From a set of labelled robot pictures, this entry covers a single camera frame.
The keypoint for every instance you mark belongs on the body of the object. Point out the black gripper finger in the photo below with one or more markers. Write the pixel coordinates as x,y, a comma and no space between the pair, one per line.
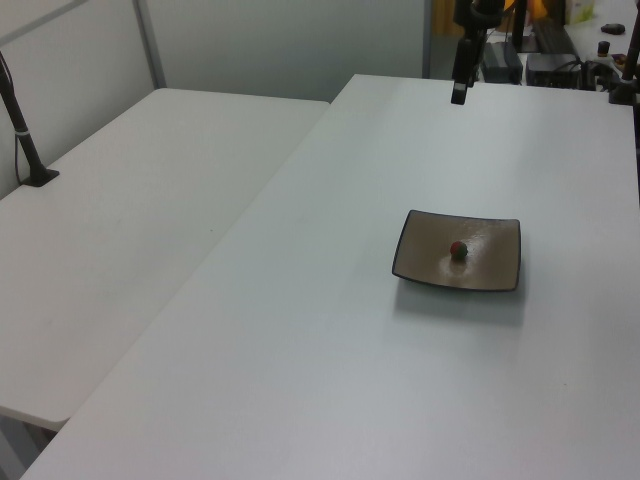
462,65
479,50

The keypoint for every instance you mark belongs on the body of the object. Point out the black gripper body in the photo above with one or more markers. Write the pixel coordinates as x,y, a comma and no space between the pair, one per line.
475,12

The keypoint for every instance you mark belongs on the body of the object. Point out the red green toy strawberry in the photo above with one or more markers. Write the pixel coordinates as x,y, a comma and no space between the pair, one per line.
459,250

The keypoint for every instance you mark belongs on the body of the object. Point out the brown square ceramic plate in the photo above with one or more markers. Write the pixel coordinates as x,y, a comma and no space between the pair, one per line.
440,265

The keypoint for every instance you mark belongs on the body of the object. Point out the black power supply box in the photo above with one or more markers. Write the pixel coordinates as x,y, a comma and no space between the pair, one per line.
502,62

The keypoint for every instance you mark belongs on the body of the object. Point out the thin black vertical pole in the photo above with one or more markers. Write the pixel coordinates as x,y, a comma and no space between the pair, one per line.
518,25

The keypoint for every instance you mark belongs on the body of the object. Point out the orange object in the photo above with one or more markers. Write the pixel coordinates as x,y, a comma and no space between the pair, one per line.
537,7

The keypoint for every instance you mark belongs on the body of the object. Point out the black flat device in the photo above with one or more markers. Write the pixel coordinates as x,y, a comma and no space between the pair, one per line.
550,37

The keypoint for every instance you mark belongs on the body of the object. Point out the black electronics box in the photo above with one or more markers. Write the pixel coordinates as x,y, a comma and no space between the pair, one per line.
550,69

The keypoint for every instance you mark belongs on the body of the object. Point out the green white box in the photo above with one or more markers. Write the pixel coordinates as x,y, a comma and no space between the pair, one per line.
580,11

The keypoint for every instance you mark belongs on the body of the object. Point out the black cylinder button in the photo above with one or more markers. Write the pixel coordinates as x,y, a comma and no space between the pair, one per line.
604,48

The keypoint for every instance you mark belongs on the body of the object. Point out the black computer mouse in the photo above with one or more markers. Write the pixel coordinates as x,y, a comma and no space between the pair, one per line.
612,28

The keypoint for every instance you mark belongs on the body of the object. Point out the dark stand with clamp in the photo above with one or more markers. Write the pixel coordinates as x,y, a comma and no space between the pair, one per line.
631,50

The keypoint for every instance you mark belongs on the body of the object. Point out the black pole with base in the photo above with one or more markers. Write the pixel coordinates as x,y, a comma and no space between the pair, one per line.
25,142

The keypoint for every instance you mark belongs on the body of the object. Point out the grey aluminium partition post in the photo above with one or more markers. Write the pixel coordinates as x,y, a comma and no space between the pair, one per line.
152,45
426,40

